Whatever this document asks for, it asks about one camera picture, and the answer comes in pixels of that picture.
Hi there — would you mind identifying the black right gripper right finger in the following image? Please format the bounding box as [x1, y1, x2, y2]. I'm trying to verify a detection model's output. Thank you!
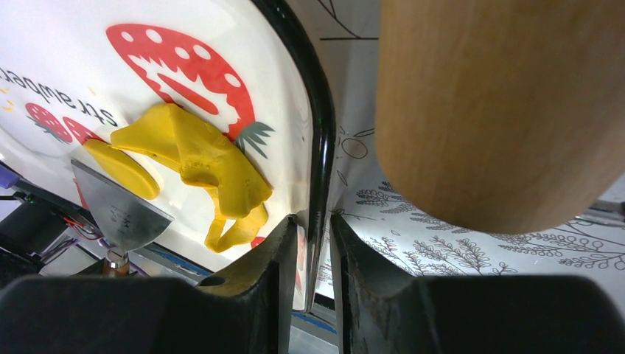
[330, 215, 624, 353]

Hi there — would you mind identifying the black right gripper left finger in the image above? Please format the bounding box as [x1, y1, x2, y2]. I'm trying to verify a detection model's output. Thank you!
[1, 215, 298, 353]

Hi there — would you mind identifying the metal scraper wooden handle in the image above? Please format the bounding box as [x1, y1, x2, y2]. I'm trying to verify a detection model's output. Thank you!
[71, 159, 174, 265]

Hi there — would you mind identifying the yellow dough piece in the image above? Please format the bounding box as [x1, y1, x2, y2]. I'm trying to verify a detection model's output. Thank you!
[111, 103, 272, 253]

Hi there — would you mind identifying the round yellow dough wrapper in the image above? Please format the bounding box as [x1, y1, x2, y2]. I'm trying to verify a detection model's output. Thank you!
[83, 139, 161, 200]

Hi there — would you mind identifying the strawberry print rectangular tray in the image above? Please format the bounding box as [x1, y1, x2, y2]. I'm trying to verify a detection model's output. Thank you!
[1, 1, 335, 312]

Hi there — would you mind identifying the wooden dough roller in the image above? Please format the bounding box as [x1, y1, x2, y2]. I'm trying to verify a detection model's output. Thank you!
[375, 1, 624, 234]

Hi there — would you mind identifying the floral tablecloth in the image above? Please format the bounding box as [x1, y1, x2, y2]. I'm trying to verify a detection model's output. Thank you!
[293, 1, 624, 308]

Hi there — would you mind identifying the purple cylindrical tool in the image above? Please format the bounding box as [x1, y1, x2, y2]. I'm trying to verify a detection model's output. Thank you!
[0, 164, 21, 189]

